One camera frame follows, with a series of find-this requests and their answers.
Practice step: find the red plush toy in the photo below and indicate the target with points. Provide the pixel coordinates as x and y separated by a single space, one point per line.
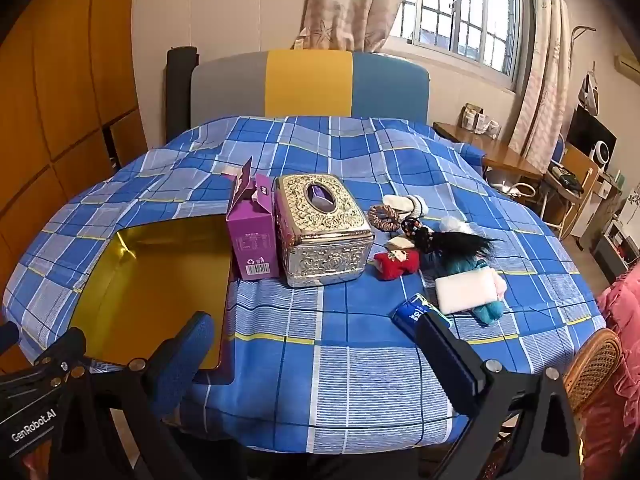
395 265

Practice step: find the blue tissue packet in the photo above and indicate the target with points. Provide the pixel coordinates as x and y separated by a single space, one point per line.
407 315

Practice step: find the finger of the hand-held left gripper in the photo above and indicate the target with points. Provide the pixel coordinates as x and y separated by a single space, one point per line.
67 345
7 336

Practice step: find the long patterned curtain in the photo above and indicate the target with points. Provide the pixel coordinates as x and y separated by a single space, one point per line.
542 85

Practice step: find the wooden desk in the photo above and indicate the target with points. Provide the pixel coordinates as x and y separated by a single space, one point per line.
500 152

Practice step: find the barred window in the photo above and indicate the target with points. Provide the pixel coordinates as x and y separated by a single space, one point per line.
465 10

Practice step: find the grey yellow blue chair back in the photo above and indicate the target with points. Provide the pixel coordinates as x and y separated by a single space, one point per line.
305 85

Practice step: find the silver ornate tissue box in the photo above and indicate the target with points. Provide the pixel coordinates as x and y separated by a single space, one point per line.
320 255

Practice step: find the white towel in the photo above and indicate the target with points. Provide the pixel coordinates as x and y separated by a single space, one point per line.
462 290

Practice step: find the white sock with blue band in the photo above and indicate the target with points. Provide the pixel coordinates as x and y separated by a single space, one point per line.
400 204

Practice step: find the gold metal tray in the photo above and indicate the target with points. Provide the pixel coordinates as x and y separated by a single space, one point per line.
150 285

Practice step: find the paper packets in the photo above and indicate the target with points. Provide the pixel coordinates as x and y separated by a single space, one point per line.
470 117

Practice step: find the white air conditioner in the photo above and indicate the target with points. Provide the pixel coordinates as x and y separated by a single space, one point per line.
629 66

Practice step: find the white cotton stuffing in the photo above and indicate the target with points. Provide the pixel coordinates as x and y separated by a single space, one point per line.
455 224

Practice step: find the brown scrunchie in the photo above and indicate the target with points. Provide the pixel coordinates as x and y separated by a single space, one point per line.
375 217

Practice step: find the beige sock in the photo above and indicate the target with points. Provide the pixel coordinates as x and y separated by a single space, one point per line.
400 243

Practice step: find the red quilt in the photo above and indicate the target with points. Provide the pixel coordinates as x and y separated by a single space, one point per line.
620 310

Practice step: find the wooden wardrobe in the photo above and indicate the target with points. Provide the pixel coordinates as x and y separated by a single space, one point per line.
60 110

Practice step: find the rattan chair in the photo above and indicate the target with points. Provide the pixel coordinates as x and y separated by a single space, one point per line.
595 370

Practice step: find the black feather hairpiece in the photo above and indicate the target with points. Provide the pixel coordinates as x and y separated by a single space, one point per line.
450 242

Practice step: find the black monitor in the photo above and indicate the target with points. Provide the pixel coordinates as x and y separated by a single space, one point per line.
587 127

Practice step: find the pink cloth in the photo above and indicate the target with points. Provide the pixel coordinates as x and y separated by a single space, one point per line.
499 287

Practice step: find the black rolled mat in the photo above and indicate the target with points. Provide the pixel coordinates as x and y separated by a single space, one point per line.
180 90

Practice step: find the white round fan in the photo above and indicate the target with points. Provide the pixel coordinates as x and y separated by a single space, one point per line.
601 152

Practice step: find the short patterned curtain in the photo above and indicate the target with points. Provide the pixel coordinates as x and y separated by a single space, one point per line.
350 5

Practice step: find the teal fluffy sock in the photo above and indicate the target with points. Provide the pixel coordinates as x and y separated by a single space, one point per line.
457 264
487 311

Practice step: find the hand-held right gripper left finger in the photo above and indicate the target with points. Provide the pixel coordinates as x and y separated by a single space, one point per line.
185 355

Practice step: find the blue checked tablecloth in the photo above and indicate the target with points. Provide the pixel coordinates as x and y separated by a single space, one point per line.
350 360

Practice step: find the purple carton box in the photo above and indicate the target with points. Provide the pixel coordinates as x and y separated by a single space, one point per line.
250 245

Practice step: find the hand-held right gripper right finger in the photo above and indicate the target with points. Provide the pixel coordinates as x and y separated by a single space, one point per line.
440 352

